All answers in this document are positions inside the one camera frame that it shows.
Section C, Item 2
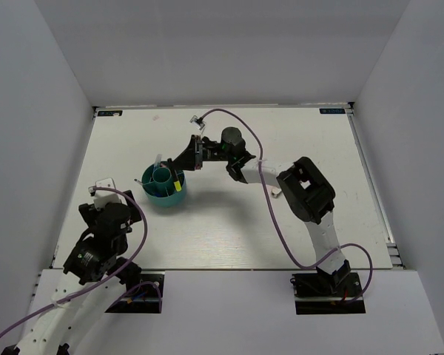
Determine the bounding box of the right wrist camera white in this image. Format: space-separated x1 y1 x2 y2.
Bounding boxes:
189 115 206 135

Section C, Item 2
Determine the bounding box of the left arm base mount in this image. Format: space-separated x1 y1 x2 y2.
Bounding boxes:
106 271 165 314

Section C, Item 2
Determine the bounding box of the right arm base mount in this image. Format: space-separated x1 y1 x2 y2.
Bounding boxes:
290 272 366 315

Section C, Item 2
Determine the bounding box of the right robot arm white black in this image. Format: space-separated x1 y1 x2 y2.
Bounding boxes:
168 127 351 295

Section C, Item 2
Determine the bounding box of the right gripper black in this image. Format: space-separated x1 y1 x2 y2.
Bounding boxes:
170 135 232 171

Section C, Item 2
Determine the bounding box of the blue gel pen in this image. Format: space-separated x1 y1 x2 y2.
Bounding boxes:
153 154 165 171

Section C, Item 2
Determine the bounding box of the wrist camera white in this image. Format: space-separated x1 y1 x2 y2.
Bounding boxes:
189 115 206 135
88 177 121 210

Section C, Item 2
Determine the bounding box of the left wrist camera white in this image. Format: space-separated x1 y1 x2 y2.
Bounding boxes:
88 177 121 210

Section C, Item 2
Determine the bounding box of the teal round divided organizer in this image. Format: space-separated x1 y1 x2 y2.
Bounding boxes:
141 165 187 208

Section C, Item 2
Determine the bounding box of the right corner label sticker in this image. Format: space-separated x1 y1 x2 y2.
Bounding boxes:
319 108 346 115

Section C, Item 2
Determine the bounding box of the pink white mini stapler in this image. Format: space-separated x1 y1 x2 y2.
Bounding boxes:
271 188 281 198

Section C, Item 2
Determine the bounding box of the corner label sticker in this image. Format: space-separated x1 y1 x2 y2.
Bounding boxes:
97 110 123 117
319 108 346 115

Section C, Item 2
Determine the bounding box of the left corner label sticker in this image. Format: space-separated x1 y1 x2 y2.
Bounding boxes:
97 110 123 117

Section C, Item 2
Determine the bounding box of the yellow cap black highlighter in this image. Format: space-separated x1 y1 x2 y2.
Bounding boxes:
167 158 182 192

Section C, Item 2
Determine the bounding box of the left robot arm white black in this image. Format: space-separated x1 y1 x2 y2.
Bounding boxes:
2 180 146 354

